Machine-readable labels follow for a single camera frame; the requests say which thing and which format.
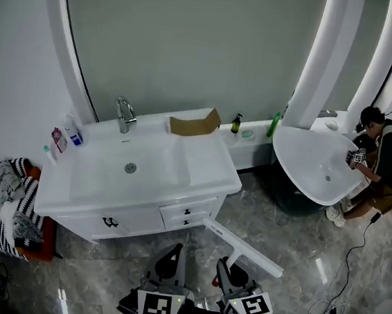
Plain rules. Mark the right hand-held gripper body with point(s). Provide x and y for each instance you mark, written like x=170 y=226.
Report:
x=248 y=308

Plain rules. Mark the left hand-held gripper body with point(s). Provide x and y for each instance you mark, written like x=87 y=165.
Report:
x=159 y=304

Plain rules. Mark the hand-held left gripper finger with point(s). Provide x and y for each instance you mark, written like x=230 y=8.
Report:
x=162 y=264
x=179 y=266

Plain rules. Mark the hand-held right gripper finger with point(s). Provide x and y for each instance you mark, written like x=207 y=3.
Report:
x=224 y=276
x=240 y=277

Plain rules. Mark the black drawer knob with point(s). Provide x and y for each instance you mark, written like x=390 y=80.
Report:
x=187 y=211
x=186 y=222

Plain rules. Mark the white vanity sink cabinet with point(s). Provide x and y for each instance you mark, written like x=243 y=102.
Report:
x=144 y=182

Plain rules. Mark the metal sink drain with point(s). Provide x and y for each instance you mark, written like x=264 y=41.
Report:
x=130 y=168

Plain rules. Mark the white bathtub black base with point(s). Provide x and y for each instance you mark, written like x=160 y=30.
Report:
x=314 y=161

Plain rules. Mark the grey fuzzy cushion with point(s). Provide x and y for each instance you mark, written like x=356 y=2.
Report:
x=26 y=229

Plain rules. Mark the brown cardboard box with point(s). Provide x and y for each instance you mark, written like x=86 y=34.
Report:
x=190 y=126

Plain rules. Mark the green soap dish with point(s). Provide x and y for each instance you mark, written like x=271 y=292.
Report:
x=247 y=134

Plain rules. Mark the black white striped blanket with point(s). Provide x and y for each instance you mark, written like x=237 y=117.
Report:
x=28 y=191

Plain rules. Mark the dark green pump bottle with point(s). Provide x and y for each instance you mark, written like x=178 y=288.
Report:
x=236 y=124

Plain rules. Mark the chrome faucet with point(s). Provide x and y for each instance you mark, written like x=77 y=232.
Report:
x=125 y=115

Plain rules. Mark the white tube green cap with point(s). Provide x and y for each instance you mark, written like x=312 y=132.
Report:
x=50 y=155

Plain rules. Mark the bright green bottle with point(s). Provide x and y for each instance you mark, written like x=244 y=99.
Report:
x=274 y=124

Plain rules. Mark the white bottle blue label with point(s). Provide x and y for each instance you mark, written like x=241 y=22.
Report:
x=73 y=133

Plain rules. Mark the pink packet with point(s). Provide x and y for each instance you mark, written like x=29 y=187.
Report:
x=59 y=140

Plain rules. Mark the grey crumpled cloth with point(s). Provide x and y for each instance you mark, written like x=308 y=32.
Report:
x=7 y=181

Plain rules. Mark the white soap bar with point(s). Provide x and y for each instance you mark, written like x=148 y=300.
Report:
x=332 y=125

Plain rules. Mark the large oval lit mirror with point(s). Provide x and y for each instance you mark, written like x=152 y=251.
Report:
x=193 y=48

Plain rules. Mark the narrow lit wall mirror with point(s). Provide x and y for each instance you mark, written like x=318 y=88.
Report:
x=381 y=50

